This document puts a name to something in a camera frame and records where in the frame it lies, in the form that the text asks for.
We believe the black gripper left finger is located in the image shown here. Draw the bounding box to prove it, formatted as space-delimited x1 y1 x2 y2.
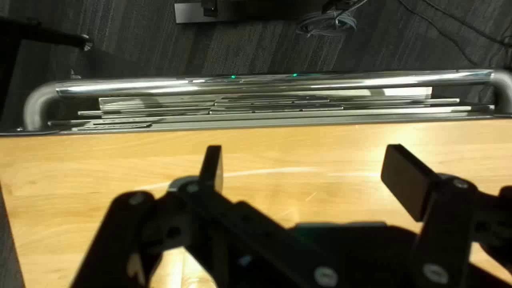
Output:
71 144 343 288

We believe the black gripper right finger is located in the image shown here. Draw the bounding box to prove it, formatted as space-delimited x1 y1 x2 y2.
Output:
380 143 512 288

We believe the grey tool cart wooden top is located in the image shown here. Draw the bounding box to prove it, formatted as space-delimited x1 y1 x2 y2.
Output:
0 68 512 288

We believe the black stand leg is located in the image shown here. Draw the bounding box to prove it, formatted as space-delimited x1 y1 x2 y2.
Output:
0 15 93 53

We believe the thin black cable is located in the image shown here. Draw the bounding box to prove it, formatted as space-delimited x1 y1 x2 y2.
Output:
399 0 512 68

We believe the grey cable bundle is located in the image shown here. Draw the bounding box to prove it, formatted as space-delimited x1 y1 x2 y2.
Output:
297 0 372 39

